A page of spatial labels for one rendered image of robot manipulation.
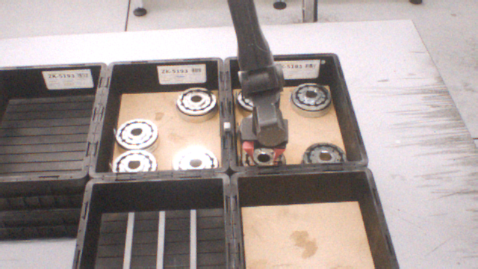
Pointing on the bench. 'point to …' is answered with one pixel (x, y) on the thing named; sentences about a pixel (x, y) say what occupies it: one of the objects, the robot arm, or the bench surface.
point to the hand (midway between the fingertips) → (264, 156)
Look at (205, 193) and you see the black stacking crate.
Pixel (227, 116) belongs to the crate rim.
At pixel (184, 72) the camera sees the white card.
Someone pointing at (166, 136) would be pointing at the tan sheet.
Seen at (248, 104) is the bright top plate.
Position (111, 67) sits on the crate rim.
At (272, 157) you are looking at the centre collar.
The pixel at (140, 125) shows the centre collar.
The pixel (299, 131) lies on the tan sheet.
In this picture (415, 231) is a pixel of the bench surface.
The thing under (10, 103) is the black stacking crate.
